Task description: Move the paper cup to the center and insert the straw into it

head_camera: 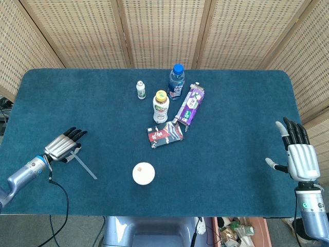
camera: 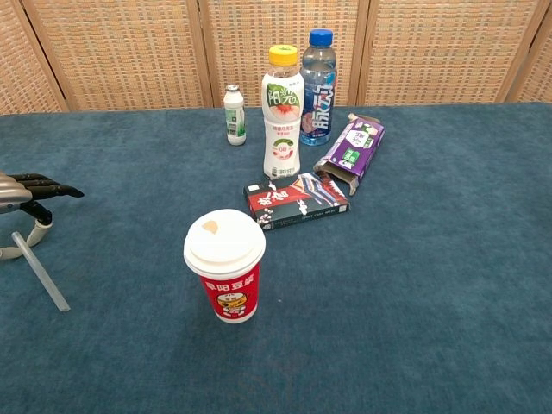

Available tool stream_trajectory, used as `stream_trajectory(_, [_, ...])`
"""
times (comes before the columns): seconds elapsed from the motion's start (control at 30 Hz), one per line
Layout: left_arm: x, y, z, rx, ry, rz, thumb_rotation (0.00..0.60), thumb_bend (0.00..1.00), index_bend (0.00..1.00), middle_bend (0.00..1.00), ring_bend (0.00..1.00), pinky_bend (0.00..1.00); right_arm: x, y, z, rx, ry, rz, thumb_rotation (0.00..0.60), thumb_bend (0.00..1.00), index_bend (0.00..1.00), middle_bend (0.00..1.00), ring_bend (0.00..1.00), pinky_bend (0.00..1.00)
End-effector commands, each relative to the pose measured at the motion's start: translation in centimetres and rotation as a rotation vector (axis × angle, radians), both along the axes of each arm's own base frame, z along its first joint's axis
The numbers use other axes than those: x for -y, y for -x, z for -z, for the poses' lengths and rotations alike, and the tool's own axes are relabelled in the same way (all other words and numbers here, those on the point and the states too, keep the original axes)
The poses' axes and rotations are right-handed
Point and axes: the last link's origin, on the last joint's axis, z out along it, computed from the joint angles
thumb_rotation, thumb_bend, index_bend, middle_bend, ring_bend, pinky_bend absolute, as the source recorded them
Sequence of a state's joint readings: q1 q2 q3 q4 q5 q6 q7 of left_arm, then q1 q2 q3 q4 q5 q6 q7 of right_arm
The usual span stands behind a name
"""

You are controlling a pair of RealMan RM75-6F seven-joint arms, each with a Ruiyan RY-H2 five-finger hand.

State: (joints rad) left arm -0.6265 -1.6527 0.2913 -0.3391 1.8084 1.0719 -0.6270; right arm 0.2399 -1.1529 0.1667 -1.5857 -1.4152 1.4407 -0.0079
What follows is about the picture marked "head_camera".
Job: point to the white bottle yellow cap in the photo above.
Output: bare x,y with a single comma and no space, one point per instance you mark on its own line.
161,109

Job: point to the small white drink bottle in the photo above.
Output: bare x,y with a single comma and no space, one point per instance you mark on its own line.
141,92

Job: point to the black shoe white sole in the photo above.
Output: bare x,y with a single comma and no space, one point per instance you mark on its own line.
299,227

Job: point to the clear plastic straw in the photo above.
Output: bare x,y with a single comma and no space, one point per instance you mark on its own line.
87,169

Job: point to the small white oval device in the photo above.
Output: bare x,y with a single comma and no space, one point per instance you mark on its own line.
201,226

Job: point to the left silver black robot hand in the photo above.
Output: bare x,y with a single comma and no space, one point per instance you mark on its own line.
60,146

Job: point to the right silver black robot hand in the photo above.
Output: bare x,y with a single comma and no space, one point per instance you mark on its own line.
303,159

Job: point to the pink bin of clutter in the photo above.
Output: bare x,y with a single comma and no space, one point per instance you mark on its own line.
236,231

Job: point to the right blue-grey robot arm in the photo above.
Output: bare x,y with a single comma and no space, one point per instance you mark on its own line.
312,211

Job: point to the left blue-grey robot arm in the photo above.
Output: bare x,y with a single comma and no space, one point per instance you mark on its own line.
23,175

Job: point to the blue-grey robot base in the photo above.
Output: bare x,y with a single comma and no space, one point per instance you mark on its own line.
154,231

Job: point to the black red flat box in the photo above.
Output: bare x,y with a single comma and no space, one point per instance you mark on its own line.
164,136

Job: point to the clear bottle blue cap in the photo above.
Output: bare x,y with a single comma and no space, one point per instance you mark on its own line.
176,83

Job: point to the woven rattan screen panel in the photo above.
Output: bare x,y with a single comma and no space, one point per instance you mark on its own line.
15,51
244,33
313,64
77,33
164,31

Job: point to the purple open carton box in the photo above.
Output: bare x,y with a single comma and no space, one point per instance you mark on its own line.
189,106

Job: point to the blue felt table mat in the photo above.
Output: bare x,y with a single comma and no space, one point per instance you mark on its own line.
218,115

